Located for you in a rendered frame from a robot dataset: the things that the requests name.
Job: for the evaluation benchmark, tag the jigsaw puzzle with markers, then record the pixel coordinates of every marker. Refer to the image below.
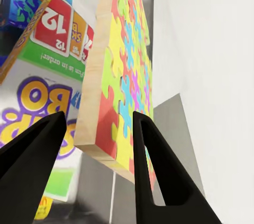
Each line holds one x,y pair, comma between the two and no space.
117,81

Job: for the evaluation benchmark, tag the toy box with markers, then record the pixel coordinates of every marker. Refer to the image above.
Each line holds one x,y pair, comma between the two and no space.
98,194

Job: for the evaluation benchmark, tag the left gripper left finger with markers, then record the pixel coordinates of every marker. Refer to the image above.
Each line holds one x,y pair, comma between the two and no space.
26,163

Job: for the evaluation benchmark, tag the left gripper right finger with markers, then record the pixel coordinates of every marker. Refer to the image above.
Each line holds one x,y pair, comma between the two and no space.
184,201

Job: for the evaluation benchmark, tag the desk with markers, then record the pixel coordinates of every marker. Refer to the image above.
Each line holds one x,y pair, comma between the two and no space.
168,81

